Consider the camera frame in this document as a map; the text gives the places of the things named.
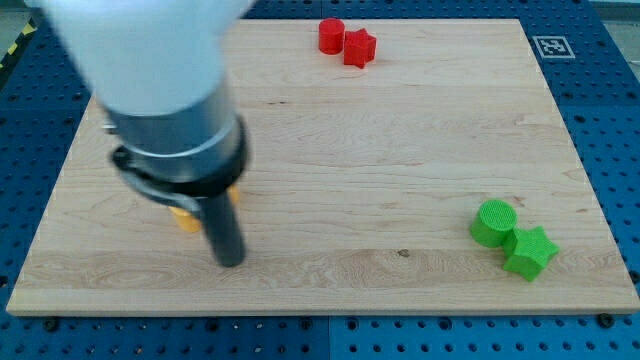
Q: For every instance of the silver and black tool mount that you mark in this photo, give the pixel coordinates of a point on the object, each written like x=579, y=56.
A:
x=185, y=159

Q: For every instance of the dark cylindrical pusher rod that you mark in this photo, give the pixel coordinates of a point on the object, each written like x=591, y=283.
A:
x=222, y=229

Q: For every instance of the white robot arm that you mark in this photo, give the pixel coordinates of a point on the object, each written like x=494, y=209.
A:
x=157, y=69

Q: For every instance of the yellow block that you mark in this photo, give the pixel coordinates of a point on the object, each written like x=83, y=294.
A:
x=189, y=223

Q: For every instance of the light wooden board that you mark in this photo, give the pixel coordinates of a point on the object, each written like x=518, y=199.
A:
x=359, y=195

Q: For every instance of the red cylinder block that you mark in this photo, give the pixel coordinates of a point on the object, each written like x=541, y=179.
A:
x=331, y=36

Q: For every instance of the red star block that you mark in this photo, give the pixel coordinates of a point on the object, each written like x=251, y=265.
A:
x=359, y=48

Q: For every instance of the green cylinder block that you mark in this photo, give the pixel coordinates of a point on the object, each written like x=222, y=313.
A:
x=493, y=222

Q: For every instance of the green star block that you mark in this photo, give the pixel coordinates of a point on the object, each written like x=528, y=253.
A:
x=528, y=252

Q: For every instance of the white fiducial marker tag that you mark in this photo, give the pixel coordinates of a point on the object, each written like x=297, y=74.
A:
x=553, y=47

